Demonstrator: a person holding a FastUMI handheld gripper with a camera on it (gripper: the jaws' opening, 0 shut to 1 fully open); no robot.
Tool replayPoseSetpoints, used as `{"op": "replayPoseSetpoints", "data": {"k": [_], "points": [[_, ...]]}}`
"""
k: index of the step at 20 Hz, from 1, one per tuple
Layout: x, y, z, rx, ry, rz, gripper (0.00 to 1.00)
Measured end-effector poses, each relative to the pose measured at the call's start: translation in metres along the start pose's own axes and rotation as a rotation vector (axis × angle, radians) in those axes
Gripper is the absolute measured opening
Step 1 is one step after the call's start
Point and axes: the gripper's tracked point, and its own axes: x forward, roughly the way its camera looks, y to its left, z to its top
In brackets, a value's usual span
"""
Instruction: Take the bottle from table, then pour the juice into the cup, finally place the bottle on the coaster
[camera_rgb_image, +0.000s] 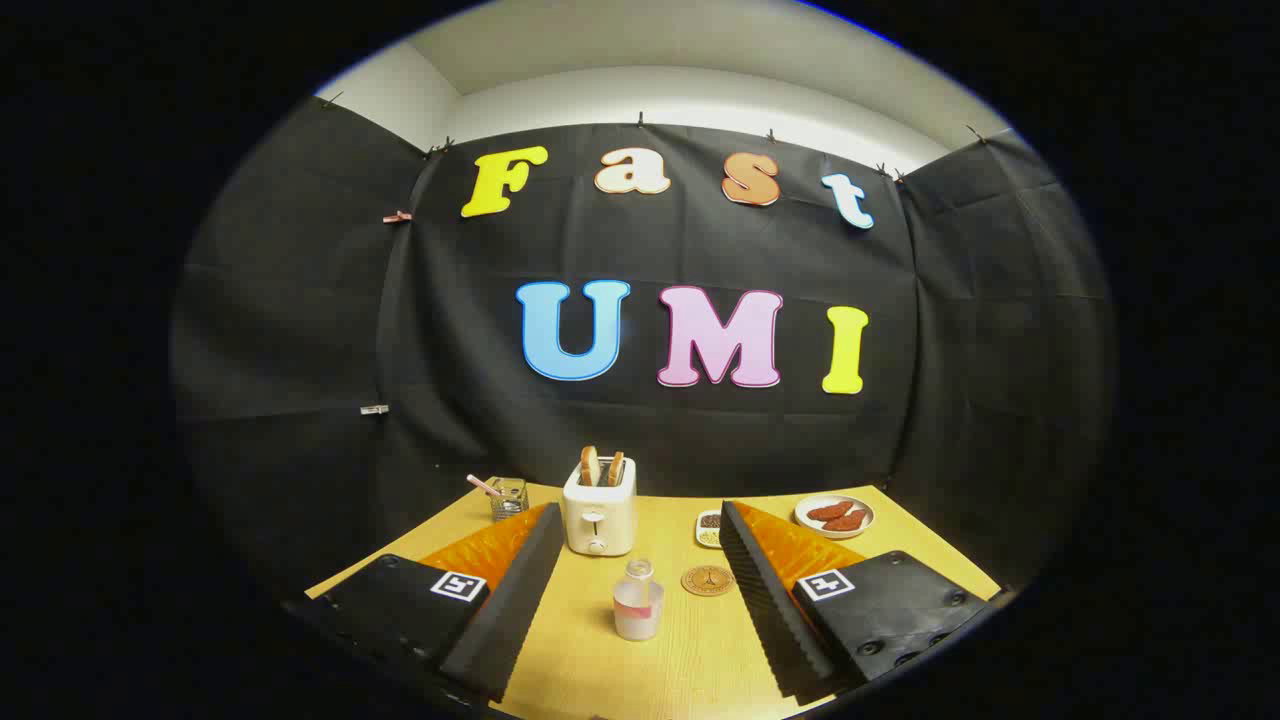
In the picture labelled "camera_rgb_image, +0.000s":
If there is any clear juice bottle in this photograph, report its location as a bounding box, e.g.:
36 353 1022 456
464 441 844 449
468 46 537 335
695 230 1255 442
613 559 665 642

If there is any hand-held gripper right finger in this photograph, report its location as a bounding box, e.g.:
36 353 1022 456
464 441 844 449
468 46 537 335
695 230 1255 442
718 500 1003 702

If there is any white toaster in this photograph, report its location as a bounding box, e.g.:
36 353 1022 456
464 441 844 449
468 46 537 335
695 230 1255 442
562 457 638 557

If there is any round brown coaster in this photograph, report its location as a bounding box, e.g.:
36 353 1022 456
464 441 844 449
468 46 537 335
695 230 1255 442
681 565 737 598

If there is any round white plate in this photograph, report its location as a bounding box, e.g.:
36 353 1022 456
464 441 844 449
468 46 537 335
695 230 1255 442
794 495 876 540

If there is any wooden table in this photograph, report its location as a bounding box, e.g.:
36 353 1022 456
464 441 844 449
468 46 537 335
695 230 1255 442
305 483 1001 720

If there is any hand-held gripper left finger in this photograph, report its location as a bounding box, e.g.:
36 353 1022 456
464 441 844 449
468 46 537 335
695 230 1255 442
293 502 567 705

